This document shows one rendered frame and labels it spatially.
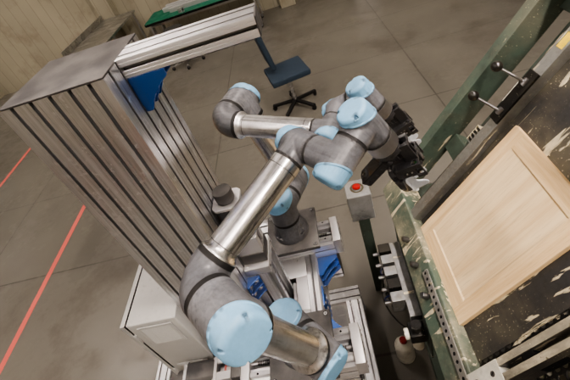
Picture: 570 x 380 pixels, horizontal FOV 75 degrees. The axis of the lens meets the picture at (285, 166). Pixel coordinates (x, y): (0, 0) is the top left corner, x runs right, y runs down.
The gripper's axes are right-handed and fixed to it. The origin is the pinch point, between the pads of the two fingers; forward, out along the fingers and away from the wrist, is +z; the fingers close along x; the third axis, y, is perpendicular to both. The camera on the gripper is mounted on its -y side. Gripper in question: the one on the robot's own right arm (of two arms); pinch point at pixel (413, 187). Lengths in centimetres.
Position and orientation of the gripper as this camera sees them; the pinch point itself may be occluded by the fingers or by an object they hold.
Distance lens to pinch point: 105.1
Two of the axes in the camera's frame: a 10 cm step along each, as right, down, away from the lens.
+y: 7.7, -3.4, -5.4
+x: 0.6, -8.1, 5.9
